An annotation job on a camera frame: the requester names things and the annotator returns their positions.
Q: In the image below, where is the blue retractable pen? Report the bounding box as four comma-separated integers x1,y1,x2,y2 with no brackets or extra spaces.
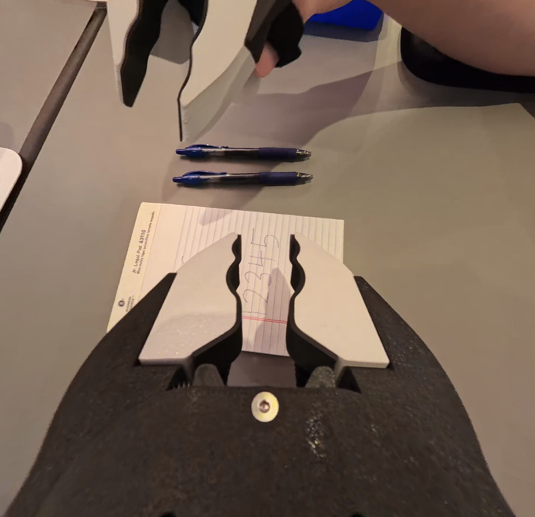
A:
172,171,313,187
176,145,312,161

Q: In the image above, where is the white stand base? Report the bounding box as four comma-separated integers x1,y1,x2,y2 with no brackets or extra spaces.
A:
0,147,22,219

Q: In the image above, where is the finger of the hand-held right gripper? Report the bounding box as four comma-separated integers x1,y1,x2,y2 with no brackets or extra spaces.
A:
177,0,269,142
107,0,210,108

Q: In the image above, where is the blue plastic bin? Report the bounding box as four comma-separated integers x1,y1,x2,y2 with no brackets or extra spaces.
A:
308,0,384,31

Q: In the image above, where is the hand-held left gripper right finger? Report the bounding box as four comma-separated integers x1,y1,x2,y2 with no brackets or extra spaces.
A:
286,232,391,371

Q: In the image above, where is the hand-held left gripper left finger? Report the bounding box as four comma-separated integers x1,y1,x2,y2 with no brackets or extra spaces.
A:
137,232,244,371

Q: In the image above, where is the person's right hand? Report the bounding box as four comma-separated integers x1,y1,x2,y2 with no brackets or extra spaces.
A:
254,0,377,79

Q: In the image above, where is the black padded armrest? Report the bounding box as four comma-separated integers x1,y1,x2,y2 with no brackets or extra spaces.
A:
400,27,535,92

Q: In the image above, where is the white lined notepad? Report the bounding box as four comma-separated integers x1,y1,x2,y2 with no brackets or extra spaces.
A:
106,202,345,355

